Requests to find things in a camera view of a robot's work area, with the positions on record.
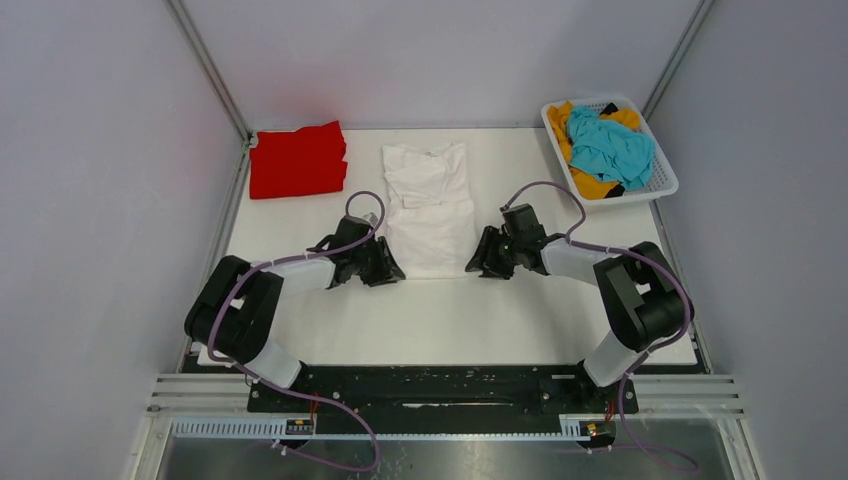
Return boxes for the orange t-shirt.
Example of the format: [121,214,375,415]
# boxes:
[545,102,628,200]

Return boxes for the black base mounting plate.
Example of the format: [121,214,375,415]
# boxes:
[247,365,639,435]

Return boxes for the teal t-shirt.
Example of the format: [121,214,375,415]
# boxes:
[566,105,656,191]

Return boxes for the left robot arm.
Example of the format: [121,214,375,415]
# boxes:
[184,215,406,411]

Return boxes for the white t-shirt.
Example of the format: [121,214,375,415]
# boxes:
[382,143,477,280]

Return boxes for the folded red t-shirt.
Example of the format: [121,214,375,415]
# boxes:
[248,121,348,200]

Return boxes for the white plastic basket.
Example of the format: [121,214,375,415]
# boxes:
[541,96,679,207]

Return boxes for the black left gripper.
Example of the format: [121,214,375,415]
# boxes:
[351,236,404,287]

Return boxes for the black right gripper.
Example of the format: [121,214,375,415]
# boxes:
[465,225,524,281]

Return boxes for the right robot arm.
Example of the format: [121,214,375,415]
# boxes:
[465,204,693,412]

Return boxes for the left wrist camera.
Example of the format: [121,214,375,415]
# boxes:
[360,212,381,230]

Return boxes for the white slotted cable duct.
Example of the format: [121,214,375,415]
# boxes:
[170,416,591,442]

